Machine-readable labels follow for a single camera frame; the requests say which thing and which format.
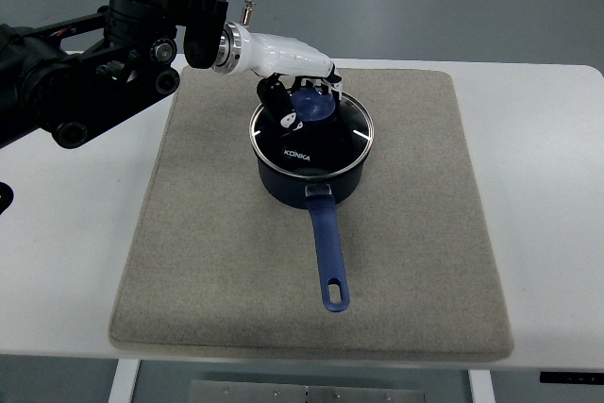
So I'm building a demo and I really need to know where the glass pot lid blue knob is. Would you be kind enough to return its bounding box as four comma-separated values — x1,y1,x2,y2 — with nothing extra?
250,93,375,179

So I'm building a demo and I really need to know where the grey metal base plate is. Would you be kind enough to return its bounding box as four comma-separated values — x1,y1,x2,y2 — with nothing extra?
188,380,426,403

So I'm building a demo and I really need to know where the black table control panel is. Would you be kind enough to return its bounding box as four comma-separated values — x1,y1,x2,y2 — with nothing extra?
539,371,604,386

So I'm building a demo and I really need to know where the white right table leg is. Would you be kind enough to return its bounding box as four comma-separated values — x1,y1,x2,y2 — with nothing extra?
468,370,495,403

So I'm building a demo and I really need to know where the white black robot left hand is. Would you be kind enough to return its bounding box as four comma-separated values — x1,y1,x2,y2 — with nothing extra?
212,22,343,131

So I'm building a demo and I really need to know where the dark blue saucepan blue handle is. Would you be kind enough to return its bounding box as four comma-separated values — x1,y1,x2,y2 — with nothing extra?
249,93,375,312

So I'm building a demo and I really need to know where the white left table leg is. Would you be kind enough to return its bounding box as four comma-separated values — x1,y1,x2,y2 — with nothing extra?
108,359,141,403

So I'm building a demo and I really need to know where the white table leg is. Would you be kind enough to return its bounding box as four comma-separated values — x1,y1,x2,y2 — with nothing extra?
108,359,141,403
468,370,495,403

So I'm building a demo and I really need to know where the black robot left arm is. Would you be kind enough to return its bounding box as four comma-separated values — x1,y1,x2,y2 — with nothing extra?
1,0,255,149

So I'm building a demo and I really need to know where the beige fabric mat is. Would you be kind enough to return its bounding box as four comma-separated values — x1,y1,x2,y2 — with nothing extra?
109,68,513,361

